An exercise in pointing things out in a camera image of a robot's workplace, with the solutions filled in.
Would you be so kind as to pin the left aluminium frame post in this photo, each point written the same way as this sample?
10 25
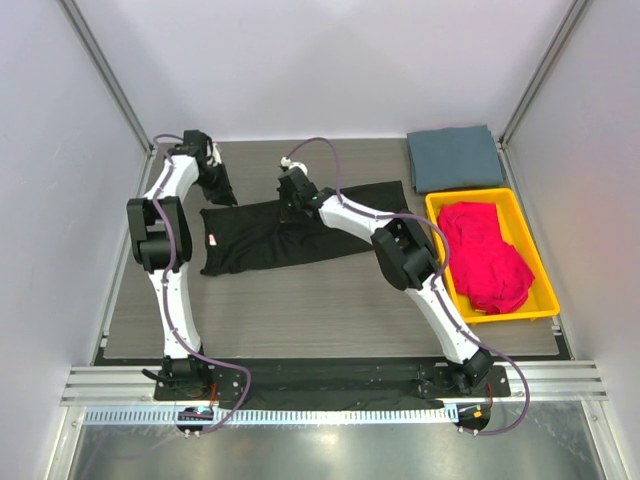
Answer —
100 62

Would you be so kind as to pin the folded grey-blue t-shirt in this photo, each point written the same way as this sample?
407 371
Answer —
453 158

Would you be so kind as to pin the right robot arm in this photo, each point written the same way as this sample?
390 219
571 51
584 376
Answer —
406 259

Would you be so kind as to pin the right aluminium frame post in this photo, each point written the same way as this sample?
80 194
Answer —
561 38

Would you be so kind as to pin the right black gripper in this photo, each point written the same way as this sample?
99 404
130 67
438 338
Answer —
284 214

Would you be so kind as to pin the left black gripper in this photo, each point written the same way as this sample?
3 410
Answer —
224 194

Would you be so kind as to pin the aluminium frame post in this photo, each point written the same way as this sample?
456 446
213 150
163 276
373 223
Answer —
561 38
100 62

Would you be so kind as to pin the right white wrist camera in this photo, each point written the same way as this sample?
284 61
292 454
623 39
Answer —
286 163

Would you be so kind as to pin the aluminium front rail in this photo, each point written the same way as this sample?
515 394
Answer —
557 380

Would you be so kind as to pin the slotted grey cable duct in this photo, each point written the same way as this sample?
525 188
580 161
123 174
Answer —
199 416

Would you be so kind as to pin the black t-shirt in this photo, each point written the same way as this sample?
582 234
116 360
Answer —
262 236

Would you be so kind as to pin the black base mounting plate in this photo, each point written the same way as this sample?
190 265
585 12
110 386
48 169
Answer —
324 384

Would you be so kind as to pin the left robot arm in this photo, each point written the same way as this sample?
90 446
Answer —
162 245

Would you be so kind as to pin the crumpled red t-shirt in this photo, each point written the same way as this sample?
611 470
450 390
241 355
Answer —
486 269

